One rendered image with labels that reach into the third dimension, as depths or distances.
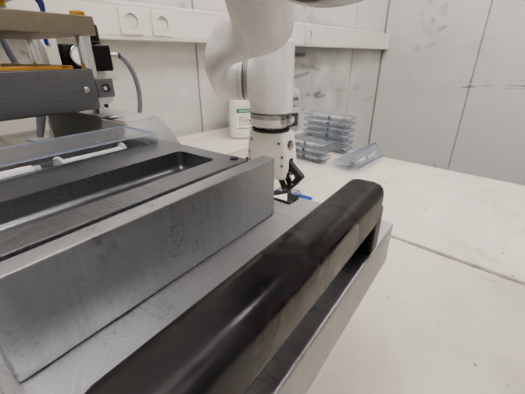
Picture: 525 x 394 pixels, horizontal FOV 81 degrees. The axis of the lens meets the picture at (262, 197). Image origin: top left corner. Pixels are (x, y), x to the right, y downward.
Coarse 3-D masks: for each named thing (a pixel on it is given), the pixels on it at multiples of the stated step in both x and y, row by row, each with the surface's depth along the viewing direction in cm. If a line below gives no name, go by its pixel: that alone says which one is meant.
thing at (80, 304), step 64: (192, 192) 14; (256, 192) 19; (64, 256) 10; (128, 256) 12; (192, 256) 15; (384, 256) 20; (0, 320) 9; (64, 320) 11; (128, 320) 13; (320, 320) 13; (0, 384) 10; (64, 384) 10; (256, 384) 10
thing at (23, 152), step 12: (96, 132) 28; (108, 132) 28; (120, 132) 28; (132, 132) 28; (144, 132) 28; (24, 144) 25; (36, 144) 25; (48, 144) 25; (60, 144) 25; (72, 144) 25; (84, 144) 25; (96, 144) 25; (0, 156) 22; (12, 156) 22; (24, 156) 22; (36, 156) 22
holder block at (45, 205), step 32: (96, 160) 24; (128, 160) 24; (160, 160) 25; (192, 160) 26; (224, 160) 24; (0, 192) 18; (32, 192) 18; (64, 192) 20; (96, 192) 21; (128, 192) 18; (160, 192) 18; (0, 224) 17; (32, 224) 15; (64, 224) 15; (0, 256) 12
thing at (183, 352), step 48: (336, 192) 15; (288, 240) 11; (336, 240) 11; (240, 288) 8; (288, 288) 9; (192, 336) 7; (240, 336) 7; (288, 336) 10; (96, 384) 6; (144, 384) 6; (192, 384) 6; (240, 384) 8
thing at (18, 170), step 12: (84, 132) 28; (108, 144) 25; (120, 144) 26; (132, 144) 27; (144, 144) 27; (48, 156) 22; (60, 156) 22; (72, 156) 23; (84, 156) 24; (96, 156) 24; (0, 168) 20; (12, 168) 20; (24, 168) 21; (36, 168) 21; (48, 168) 22; (0, 180) 20
